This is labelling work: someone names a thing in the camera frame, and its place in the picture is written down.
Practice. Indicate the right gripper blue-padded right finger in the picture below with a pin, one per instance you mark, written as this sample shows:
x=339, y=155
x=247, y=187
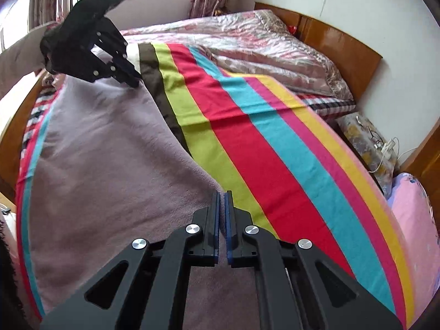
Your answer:
x=299, y=286

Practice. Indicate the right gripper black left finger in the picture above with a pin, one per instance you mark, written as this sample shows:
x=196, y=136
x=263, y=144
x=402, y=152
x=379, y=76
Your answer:
x=145, y=286

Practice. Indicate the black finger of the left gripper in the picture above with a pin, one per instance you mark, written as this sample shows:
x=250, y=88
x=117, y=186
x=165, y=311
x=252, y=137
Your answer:
x=102, y=66

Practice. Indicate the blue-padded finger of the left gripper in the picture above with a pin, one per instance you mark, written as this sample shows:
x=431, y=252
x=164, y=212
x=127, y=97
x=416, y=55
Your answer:
x=110, y=40

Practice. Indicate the rainbow striped blanket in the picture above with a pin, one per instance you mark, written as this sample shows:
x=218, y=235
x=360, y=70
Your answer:
x=279, y=159

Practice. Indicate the pink bed sheet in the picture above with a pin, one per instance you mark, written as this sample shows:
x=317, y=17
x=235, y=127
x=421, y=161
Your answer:
x=412, y=208

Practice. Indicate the pink floral quilt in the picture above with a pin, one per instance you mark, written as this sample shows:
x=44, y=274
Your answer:
x=253, y=42

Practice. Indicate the bedside table with patterned cloth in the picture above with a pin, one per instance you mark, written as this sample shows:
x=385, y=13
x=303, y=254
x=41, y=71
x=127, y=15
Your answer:
x=365, y=139

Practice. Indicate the white power strip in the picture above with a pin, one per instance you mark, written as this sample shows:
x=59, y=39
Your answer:
x=387, y=149

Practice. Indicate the right wooden headboard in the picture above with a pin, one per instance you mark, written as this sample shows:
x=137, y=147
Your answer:
x=424, y=164

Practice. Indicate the wooden headboard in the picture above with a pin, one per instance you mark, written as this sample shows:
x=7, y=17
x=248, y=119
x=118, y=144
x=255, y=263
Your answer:
x=356, y=61
x=424, y=164

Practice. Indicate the plaid bed sheet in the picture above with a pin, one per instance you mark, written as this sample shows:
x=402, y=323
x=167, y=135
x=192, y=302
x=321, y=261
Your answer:
x=326, y=107

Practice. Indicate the left wooden headboard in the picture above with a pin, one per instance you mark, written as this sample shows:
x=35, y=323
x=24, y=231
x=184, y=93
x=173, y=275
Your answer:
x=356, y=61

